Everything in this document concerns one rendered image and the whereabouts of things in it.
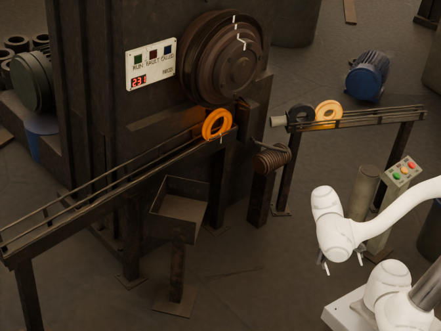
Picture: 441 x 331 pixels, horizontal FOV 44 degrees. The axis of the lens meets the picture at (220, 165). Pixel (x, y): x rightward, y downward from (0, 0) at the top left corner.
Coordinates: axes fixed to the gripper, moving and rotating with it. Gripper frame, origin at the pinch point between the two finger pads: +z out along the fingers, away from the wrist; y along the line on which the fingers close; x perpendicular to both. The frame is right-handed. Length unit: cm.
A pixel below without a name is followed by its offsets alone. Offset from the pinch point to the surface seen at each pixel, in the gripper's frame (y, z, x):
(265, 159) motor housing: -19, 2, 90
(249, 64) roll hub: -11, -61, 77
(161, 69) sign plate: -49, -74, 74
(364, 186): 27, 32, 78
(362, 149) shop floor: 47, 83, 177
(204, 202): -50, -18, 45
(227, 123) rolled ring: -31, -28, 89
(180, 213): -61, -21, 38
